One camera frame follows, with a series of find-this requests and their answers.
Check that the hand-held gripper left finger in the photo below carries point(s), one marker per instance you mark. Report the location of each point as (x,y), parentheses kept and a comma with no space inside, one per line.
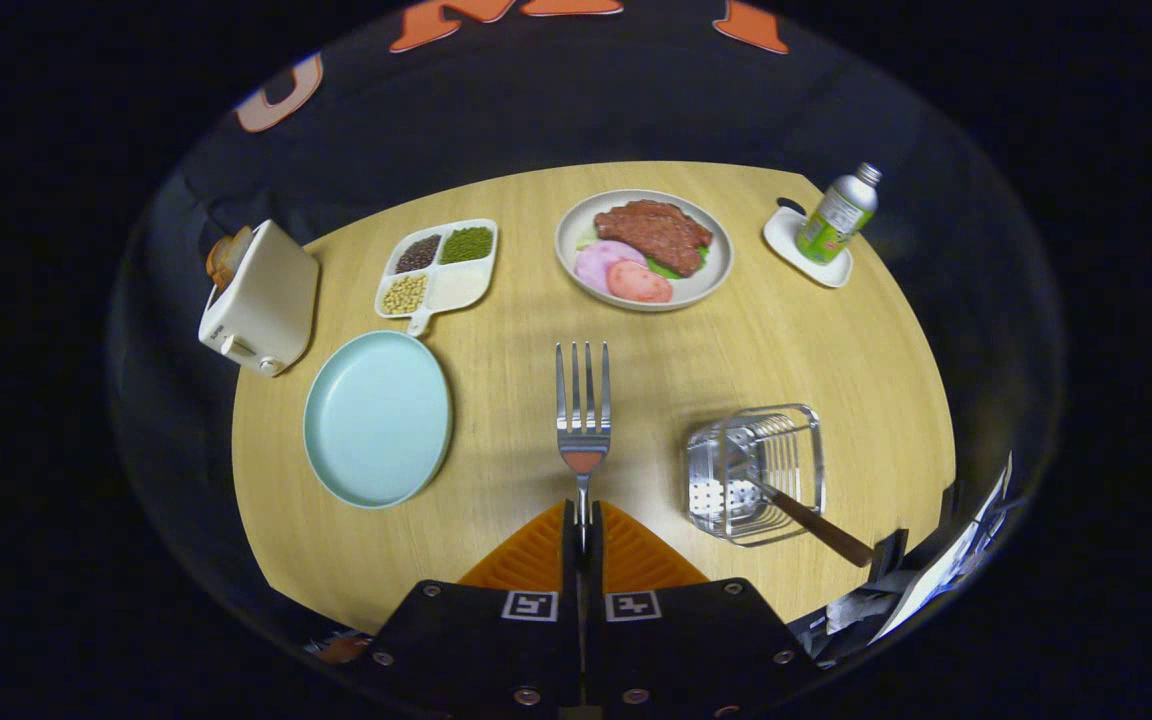
(569,565)

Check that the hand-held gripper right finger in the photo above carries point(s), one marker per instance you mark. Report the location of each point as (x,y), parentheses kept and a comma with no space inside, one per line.
(597,565)

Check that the light blue plate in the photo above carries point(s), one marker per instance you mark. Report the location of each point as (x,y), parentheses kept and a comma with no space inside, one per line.
(376,420)

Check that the reddish ham slice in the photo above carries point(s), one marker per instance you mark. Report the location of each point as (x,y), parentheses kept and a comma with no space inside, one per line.
(639,285)

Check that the beige plate with steak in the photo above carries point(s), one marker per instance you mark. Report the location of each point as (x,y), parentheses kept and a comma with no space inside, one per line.
(706,290)

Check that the white divided snack tray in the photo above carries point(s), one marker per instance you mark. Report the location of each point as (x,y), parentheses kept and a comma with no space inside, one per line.
(461,285)

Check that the green lettuce leaf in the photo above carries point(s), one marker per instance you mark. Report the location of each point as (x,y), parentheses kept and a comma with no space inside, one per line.
(666,270)

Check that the pale pink ham slice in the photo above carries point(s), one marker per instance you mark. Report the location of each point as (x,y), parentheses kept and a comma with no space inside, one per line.
(598,262)

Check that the pile of yellow soybeans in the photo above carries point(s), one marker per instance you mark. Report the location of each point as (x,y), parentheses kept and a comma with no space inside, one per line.
(404,294)

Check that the pile of green beans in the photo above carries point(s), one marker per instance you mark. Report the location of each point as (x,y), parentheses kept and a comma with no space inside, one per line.
(466,245)

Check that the brown steak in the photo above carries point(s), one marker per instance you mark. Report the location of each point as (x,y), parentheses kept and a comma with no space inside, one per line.
(656,232)

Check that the pile of dark beans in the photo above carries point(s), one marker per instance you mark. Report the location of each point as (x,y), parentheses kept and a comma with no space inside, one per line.
(418,253)

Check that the white printed board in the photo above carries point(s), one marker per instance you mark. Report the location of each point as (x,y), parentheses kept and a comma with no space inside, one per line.
(951,570)

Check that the small white square tray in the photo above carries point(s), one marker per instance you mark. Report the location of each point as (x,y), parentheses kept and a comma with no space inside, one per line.
(784,235)

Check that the cream toaster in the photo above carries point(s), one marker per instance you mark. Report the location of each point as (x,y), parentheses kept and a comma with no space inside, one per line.
(271,300)

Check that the silver bottle with green label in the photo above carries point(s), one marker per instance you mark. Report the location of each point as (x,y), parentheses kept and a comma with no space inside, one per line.
(834,220)

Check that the black bracket stand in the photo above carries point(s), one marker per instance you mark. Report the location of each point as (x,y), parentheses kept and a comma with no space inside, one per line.
(889,555)
(953,505)

